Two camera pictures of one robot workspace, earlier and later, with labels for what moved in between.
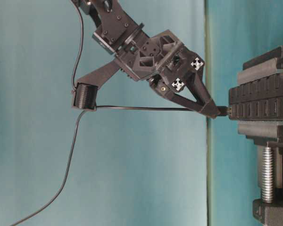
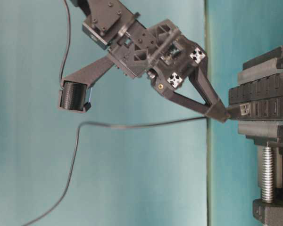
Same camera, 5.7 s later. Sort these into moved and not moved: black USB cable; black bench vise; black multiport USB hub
Moved: black USB cable
Not moved: black bench vise; black multiport USB hub
